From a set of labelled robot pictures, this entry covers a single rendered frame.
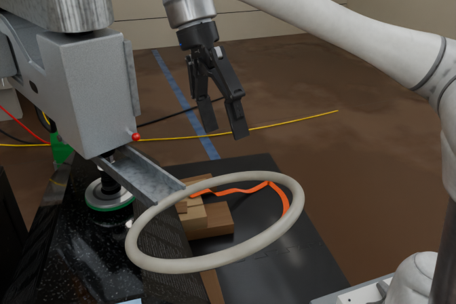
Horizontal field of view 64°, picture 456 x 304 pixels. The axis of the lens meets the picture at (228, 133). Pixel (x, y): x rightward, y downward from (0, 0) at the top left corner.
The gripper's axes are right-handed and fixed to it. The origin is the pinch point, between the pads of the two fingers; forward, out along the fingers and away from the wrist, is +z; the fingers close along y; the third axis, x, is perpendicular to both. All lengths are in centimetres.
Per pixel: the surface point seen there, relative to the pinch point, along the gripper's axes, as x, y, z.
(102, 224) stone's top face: 27, 83, 38
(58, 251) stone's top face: 44, 77, 39
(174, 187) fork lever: 2, 51, 25
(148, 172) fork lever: 6, 64, 20
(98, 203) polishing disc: 25, 86, 31
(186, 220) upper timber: -21, 151, 84
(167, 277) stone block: 13, 59, 59
